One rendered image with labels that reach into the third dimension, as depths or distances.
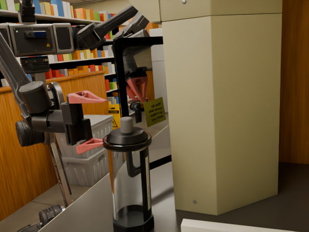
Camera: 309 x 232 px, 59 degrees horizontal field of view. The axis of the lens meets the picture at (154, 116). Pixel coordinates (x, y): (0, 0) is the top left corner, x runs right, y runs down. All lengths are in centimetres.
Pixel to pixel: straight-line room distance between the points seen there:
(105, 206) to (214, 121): 39
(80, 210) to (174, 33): 53
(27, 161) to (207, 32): 258
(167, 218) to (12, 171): 229
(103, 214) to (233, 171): 35
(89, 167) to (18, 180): 67
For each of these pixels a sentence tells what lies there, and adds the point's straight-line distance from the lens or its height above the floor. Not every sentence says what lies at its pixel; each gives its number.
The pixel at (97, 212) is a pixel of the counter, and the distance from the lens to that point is 80.
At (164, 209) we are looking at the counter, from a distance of 77.
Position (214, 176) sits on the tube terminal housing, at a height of 104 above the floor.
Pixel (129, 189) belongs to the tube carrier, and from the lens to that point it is 61.
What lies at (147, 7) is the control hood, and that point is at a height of 144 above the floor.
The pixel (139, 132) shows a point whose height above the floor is 118.
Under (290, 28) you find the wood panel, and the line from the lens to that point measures 98.
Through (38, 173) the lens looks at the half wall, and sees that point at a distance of 311.
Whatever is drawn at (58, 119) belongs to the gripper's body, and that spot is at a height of 121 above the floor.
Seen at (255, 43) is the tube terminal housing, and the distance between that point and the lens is 69.
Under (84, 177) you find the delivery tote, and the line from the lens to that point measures 306.
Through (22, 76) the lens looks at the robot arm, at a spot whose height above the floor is 131.
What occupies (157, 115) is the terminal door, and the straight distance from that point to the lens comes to 84.
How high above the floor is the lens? 135
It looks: 13 degrees down
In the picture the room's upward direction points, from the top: 5 degrees counter-clockwise
